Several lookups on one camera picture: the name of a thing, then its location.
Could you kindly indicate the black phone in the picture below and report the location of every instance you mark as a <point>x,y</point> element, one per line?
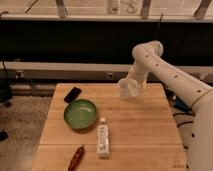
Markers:
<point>72,95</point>

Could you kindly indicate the white plastic bottle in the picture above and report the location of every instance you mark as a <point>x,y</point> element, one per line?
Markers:
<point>103,139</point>

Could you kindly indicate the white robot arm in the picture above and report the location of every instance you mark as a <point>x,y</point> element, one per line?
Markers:
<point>195,93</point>

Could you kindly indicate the red-brown marker pen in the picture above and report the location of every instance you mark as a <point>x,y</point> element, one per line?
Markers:
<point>76,158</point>

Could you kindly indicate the green bowl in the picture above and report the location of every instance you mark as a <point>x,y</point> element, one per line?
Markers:
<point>80,114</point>

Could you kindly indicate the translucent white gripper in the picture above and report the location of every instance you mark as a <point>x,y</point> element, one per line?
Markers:
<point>134,88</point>

